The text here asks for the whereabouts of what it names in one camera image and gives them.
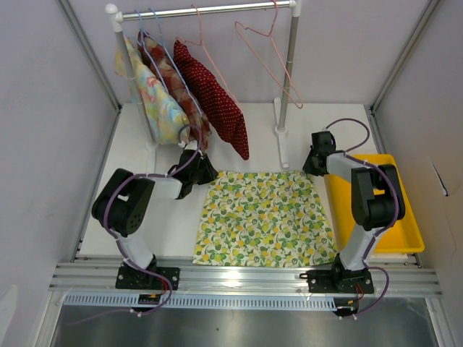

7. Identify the lemon print skirt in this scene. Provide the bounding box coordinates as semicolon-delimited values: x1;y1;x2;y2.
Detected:
192;171;337;267

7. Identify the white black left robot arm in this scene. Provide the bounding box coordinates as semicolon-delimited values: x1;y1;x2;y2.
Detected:
91;149;218;289

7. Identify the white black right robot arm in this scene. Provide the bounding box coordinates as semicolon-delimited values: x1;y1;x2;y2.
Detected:
302;131;405;292

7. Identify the red polka dot skirt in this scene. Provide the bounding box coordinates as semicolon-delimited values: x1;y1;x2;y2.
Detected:
174;40;250;160

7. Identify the pastel floral skirt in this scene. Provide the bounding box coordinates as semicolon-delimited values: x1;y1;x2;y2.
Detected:
124;38;190;145

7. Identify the red plaid skirt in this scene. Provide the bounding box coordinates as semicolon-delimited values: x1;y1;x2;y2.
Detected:
138;32;211;151

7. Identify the yellow plastic tray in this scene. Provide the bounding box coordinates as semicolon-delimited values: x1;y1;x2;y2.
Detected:
324;154;425;254

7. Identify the pink wire hanger with skirt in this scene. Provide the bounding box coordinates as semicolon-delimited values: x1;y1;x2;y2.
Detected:
175;4;241;106

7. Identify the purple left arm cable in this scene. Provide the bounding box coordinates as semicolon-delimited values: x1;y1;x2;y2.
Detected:
103;124;203;319

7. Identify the blue wire hanger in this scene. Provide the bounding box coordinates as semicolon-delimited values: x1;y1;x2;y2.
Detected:
149;7;203;116
135;10;168;92

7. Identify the aluminium mounting rail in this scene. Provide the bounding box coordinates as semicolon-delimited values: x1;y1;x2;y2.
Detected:
49;256;443;298

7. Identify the white slotted cable duct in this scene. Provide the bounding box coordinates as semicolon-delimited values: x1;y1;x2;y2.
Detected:
63;292;336;312

